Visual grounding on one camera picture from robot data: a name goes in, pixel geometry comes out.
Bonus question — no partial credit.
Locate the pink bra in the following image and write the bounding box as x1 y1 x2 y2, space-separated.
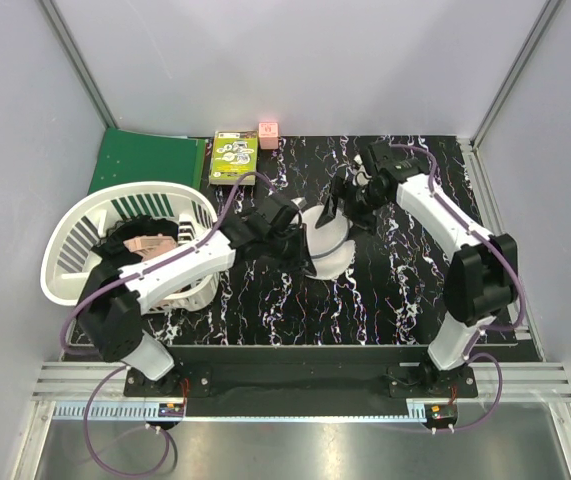
123 235 177 261

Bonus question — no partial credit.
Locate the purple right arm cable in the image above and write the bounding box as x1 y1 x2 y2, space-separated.
379 143 528 434

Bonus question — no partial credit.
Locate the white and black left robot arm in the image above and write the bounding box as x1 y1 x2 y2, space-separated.
72 192 315 396

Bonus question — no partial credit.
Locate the white plastic laundry basket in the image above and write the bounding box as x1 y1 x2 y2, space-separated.
40 182 217 306

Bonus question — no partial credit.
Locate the black marbled table mat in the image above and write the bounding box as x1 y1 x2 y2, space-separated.
70 133 521 348

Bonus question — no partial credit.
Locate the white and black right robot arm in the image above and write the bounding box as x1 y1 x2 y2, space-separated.
303 144 524 397

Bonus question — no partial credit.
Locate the black lace garment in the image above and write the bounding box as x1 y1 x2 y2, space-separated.
88 215 178 272

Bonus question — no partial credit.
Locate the green folder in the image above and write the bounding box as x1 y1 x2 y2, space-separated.
88 128 207 194

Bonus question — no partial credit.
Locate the yellow green book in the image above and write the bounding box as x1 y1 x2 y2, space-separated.
208 131 258 186

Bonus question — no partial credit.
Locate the white mesh laundry bag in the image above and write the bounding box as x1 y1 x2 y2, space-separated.
302 205 356 280

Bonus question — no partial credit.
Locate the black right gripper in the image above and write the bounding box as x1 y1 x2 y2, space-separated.
316 176 390 243

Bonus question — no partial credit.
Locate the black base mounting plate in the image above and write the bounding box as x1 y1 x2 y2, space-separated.
124 346 478 420

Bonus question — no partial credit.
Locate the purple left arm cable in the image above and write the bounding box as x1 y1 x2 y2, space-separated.
59 170 279 476

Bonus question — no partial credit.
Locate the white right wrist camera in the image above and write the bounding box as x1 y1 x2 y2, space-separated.
353 154 371 186

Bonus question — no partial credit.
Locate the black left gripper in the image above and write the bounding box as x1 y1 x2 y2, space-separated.
264 223 316 276

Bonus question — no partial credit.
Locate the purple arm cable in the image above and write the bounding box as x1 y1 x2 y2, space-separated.
59 170 279 476
379 143 528 434

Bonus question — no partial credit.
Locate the pink cube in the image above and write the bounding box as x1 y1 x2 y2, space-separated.
258 122 280 150

